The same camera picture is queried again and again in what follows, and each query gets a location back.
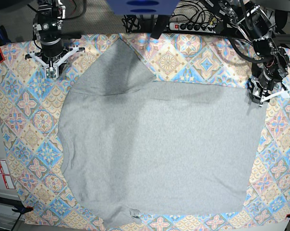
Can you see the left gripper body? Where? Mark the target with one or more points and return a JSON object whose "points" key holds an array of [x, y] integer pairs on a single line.
{"points": [[265, 83]]}

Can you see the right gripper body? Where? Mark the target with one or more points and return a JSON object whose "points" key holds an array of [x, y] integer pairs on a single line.
{"points": [[53, 51]]}

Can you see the grey T-shirt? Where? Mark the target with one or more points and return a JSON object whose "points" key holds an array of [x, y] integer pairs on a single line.
{"points": [[133, 145]]}

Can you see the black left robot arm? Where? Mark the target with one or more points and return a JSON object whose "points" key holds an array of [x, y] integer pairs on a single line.
{"points": [[272, 64]]}

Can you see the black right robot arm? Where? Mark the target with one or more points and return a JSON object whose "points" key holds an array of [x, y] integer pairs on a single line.
{"points": [[49, 39]]}

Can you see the white power strip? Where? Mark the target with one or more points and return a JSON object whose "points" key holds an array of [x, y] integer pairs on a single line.
{"points": [[191, 27]]}

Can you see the red white label stickers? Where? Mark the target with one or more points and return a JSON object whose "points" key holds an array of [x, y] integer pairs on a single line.
{"points": [[5, 177]]}

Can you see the black orange clamp lower left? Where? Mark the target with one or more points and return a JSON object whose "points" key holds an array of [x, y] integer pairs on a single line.
{"points": [[22, 210]]}

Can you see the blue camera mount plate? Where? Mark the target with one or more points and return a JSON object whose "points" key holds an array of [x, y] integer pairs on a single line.
{"points": [[163, 7]]}

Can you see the black support bracket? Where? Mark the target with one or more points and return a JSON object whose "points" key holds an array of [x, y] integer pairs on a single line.
{"points": [[160, 24]]}

